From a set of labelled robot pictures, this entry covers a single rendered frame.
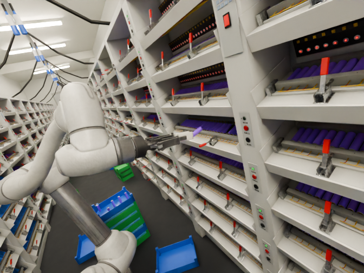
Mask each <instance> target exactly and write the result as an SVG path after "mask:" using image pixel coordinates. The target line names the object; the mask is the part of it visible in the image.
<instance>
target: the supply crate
mask: <svg viewBox="0 0 364 273"><path fill-rule="evenodd" d="M122 188H123V190H121V191H120V192H118V193H116V194H115V195H113V196H111V197H109V198H108V199H106V200H104V201H103V202H101V203H99V204H98V205H99V207H100V209H101V212H99V210H98V208H97V207H96V206H95V205H94V204H93V205H92V208H93V210H94V211H95V212H96V214H97V215H98V216H99V217H100V218H101V219H102V220H103V222H104V221H106V220H107V219H109V218H110V217H112V216H113V215H115V214H116V213H118V212H119V211H121V210H123V209H124V208H126V207H127V206H128V205H130V204H131V203H133V202H135V199H134V197H133V194H132V193H130V192H128V191H127V190H126V188H125V187H124V186H123V187H122ZM125 192H126V193H127V195H128V197H129V198H128V199H127V198H126V196H125ZM118 196H120V198H121V200H122V203H120V201H119V199H118ZM111 200H113V201H114V203H115V205H116V207H114V206H113V204H112V202H111ZM107 207H109V208H110V211H108V210H107Z"/></svg>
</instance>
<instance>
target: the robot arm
mask: <svg viewBox="0 0 364 273"><path fill-rule="evenodd" d="M66 133H68V134H69V136H70V144H69V145H65V146H63V147H61V148H60V149H59V147H60V144H61V142H62V139H63V137H64V136H65V134H66ZM192 139H193V132H190V131H186V132H181V133H176V134H173V133H171V135H170V134H166V135H160V136H154V137H149V138H145V140H144V138H143V137H142V136H141V135H138V136H133V137H131V138H130V137H129V136H122V137H118V138H112V139H109V137H108V135H107V132H106V128H105V119H104V115H103V111H102V107H101V104H100V101H99V98H98V96H97V94H96V92H95V91H94V90H93V89H92V87H90V86H89V85H87V84H85V83H82V82H71V83H68V84H67V85H65V86H64V87H63V88H62V91H61V94H60V101H59V102H58V106H57V108H56V109H55V111H54V120H53V121H52V123H51V124H50V125H49V127H48V129H47V131H46V133H45V135H44V137H43V139H42V142H41V144H40V146H39V149H38V151H37V153H36V156H35V158H34V161H32V162H30V163H28V164H26V165H24V166H23V167H21V168H19V169H17V170H15V171H14V172H12V173H10V174H9V175H8V176H6V177H5V178H3V179H2V180H0V205H7V204H12V203H15V202H17V201H19V200H21V199H23V198H25V197H27V196H29V195H31V194H33V193H35V192H36V191H40V192H42V193H44V194H47V195H50V196H51V197H52V198H53V200H54V201H56V202H57V204H58V205H59V206H60V207H61V209H62V210H63V211H64V212H65V213H66V214H67V215H68V216H69V217H70V218H71V220H72V221H73V222H74V223H75V224H76V225H77V226H78V227H79V228H80V229H81V231H82V232H83V233H84V234H85V235H86V236H87V237H88V238H89V239H90V241H91V242H92V243H93V244H94V245H95V255H96V257H97V261H98V263H97V265H92V266H89V267H87V268H86V269H84V270H83V271H82V272H81V273H126V271H127V269H128V268H129V266H130V264H131V262H132V260H133V257H134V255H135V251H136V248H137V240H136V237H135V235H133V234H132V233H131V232H129V231H118V230H110V229H109V227H108V226H107V225H106V224H105V223H104V222H103V220H102V219H101V218H100V217H99V216H98V215H97V214H96V212H95V211H94V210H93V209H92V208H91V207H90V206H89V204H88V203H87V202H86V201H85V200H84V198H83V197H82V196H81V195H80V194H79V193H78V191H77V190H76V189H75V188H74V186H73V185H72V184H71V183H70V182H69V177H81V176H89V175H93V174H98V173H101V172H104V171H108V170H109V169H111V168H113V167H115V166H118V165H122V164H126V163H130V162H133V161H134V160H135V158H136V159H137V158H141V157H144V156H146V154H147V151H148V150H151V151H153V150H156V149H158V151H161V150H163V149H164V148H168V147H171V146H174V145H179V144H180V142H183V141H188V140H192Z"/></svg>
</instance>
